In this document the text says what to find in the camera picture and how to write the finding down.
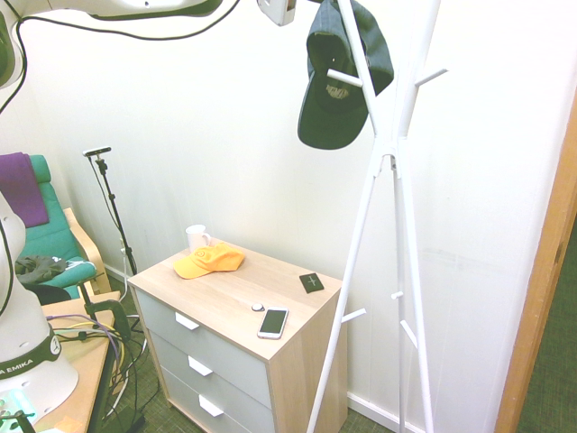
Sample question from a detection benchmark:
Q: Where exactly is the green wooden armchair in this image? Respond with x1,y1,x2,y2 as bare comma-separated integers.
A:
0,154,112,299

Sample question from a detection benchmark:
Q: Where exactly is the dark grey baseball cap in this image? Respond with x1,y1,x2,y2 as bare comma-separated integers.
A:
297,0,395,152

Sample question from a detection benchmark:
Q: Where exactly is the white ceramic mug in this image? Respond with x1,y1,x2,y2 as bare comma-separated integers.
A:
185,224,213,254

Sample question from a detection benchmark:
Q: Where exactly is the white drawer handle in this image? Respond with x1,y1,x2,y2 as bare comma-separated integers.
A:
186,355,215,377
197,393,225,419
174,311,201,332

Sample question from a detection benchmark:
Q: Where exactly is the purple cloth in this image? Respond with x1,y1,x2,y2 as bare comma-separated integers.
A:
0,152,50,229

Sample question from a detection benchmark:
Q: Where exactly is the black wallet with cross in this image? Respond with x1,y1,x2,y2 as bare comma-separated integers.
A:
298,272,325,295

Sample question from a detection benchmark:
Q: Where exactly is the light wooden robot table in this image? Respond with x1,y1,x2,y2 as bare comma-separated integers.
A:
32,290,124,433

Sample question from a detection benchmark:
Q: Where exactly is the black camera tripod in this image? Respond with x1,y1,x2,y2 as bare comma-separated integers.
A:
92,155,139,277

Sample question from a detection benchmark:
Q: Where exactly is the yellow cable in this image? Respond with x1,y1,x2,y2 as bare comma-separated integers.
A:
48,319,125,360

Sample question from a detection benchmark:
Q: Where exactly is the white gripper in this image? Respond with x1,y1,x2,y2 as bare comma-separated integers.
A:
256,0,297,28

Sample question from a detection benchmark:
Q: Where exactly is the yellow baseball cap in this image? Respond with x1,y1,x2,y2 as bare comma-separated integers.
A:
173,242,246,281

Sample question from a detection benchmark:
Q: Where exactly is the white coat rack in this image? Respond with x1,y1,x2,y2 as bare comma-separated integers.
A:
306,0,450,433

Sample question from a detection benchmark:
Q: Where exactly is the dark olive garment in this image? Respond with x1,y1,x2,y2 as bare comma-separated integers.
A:
13,253,69,288

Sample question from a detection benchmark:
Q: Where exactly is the white smartphone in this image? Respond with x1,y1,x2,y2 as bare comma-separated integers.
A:
256,306,290,340

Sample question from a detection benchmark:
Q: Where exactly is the purple cable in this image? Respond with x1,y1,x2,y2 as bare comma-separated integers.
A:
46,312,126,362

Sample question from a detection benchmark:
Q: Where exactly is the dark green table clamp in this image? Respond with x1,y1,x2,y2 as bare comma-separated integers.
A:
76,280,133,345

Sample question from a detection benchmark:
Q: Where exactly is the wooden dresser with grey drawers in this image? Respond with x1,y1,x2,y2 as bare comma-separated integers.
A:
127,245,349,433

